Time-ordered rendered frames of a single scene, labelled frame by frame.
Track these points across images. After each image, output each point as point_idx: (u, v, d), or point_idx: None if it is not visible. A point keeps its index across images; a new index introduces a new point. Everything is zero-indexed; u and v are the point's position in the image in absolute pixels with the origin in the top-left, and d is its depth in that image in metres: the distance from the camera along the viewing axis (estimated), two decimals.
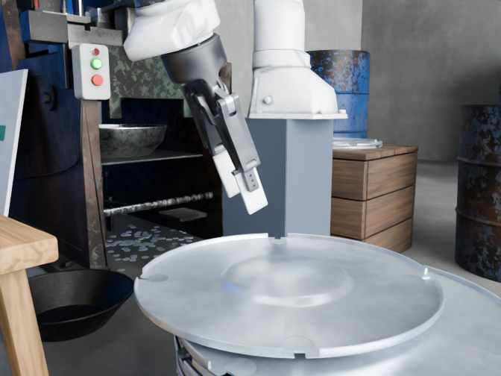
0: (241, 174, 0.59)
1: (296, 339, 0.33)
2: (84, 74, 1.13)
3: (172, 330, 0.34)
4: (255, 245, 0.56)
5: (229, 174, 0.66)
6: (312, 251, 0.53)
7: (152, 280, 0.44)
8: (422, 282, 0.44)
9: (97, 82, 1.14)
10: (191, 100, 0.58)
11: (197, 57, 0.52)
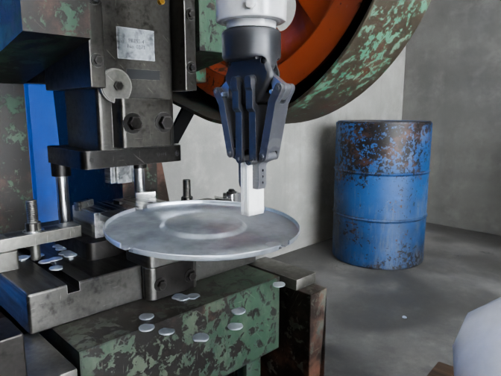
0: None
1: (150, 211, 0.76)
2: None
3: (191, 201, 0.83)
4: (273, 236, 0.65)
5: (253, 187, 0.61)
6: (231, 244, 0.61)
7: None
8: (129, 245, 0.59)
9: None
10: None
11: None
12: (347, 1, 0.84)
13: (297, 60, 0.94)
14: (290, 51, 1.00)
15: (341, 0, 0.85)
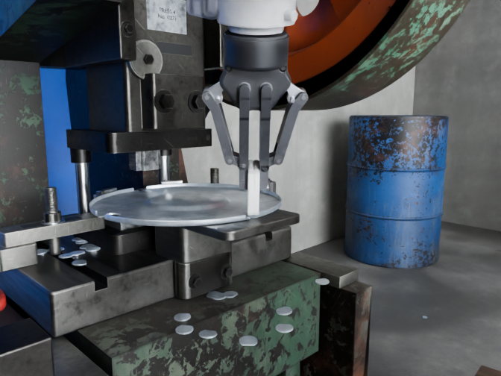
0: None
1: None
2: None
3: (92, 201, 0.70)
4: (228, 190, 0.80)
5: (253, 186, 0.61)
6: (244, 198, 0.74)
7: (140, 191, 0.80)
8: None
9: None
10: None
11: (224, 39, 0.53)
12: (376, 2, 0.80)
13: (314, 54, 0.90)
14: (309, 39, 0.95)
15: None
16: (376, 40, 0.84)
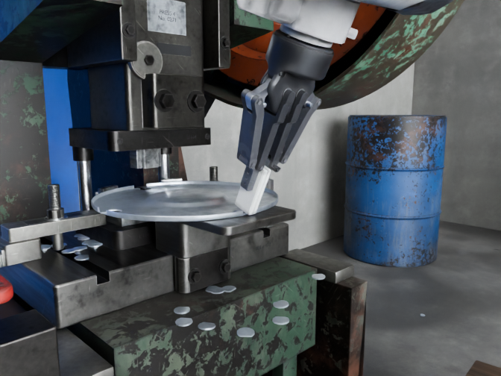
0: (250, 167, 0.60)
1: None
2: None
3: (181, 218, 0.58)
4: (136, 192, 0.78)
5: (251, 186, 0.61)
6: (176, 189, 0.81)
7: None
8: None
9: None
10: None
11: (275, 43, 0.51)
12: None
13: None
14: None
15: None
16: None
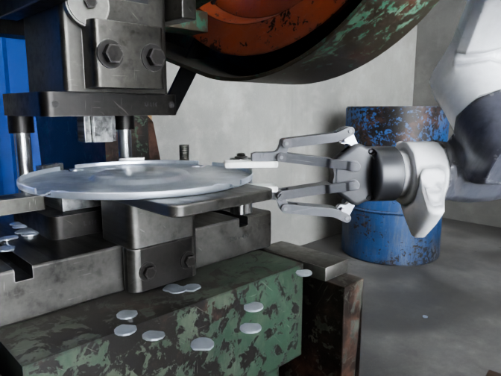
0: (271, 192, 0.61)
1: None
2: None
3: (245, 169, 0.64)
4: (90, 192, 0.49)
5: (251, 166, 0.60)
6: (65, 183, 0.54)
7: None
8: None
9: None
10: (352, 167, 0.60)
11: (388, 201, 0.63)
12: None
13: None
14: None
15: None
16: None
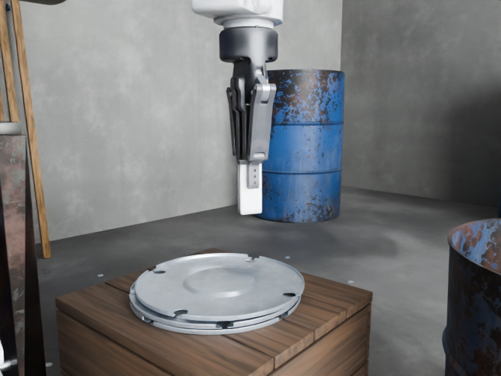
0: (247, 168, 0.60)
1: None
2: None
3: (259, 314, 0.66)
4: (159, 278, 0.81)
5: (247, 186, 0.61)
6: (189, 268, 0.86)
7: None
8: None
9: None
10: (232, 86, 0.59)
11: (251, 36, 0.54)
12: None
13: None
14: None
15: None
16: None
